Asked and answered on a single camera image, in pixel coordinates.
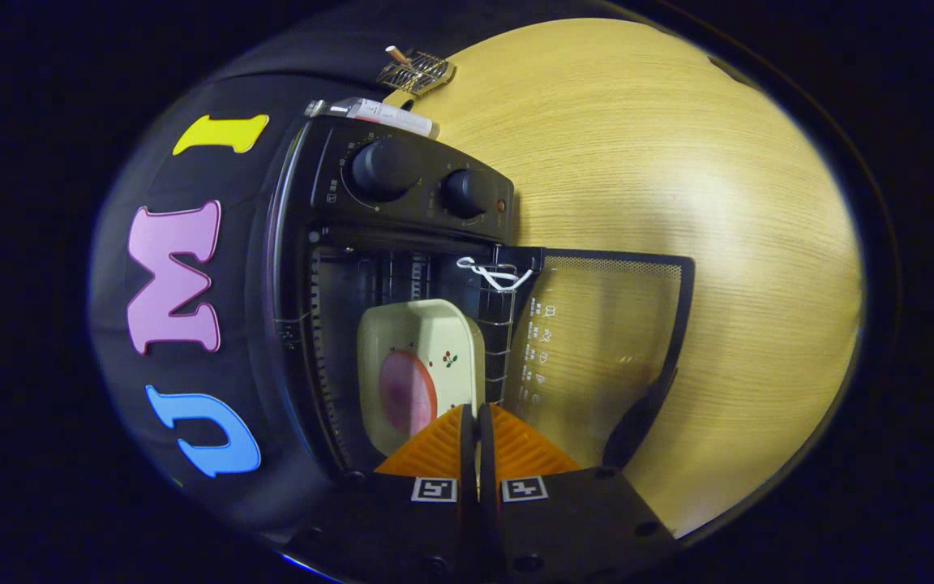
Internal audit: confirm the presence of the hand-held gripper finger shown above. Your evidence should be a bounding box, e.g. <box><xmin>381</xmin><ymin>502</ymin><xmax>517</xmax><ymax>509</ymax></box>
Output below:
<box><xmin>478</xmin><ymin>403</ymin><xmax>679</xmax><ymax>582</ymax></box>
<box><xmin>285</xmin><ymin>404</ymin><xmax>488</xmax><ymax>584</ymax></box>

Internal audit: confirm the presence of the pink ham slice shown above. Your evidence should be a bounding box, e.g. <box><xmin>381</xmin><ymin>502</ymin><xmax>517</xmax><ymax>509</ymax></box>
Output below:
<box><xmin>378</xmin><ymin>350</ymin><xmax>439</xmax><ymax>437</ymax></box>

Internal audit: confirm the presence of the cream square plate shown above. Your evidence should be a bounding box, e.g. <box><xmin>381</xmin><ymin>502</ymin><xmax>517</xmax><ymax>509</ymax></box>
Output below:
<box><xmin>356</xmin><ymin>298</ymin><xmax>486</xmax><ymax>457</ymax></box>

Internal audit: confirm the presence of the black toaster oven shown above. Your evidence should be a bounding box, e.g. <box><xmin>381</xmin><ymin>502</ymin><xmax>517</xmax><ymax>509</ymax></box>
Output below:
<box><xmin>244</xmin><ymin>114</ymin><xmax>695</xmax><ymax>487</ymax></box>

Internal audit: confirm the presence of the clear bottle pink label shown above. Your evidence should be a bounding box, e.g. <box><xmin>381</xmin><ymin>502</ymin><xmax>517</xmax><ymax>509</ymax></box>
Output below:
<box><xmin>305</xmin><ymin>97</ymin><xmax>441</xmax><ymax>140</ymax></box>

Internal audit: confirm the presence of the white string tie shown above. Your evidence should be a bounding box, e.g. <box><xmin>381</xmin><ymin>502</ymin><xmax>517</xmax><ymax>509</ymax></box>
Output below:
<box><xmin>456</xmin><ymin>256</ymin><xmax>533</xmax><ymax>293</ymax></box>

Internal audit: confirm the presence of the wire mesh basket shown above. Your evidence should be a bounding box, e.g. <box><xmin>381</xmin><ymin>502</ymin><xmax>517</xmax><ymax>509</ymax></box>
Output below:
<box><xmin>376</xmin><ymin>50</ymin><xmax>457</xmax><ymax>98</ymax></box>

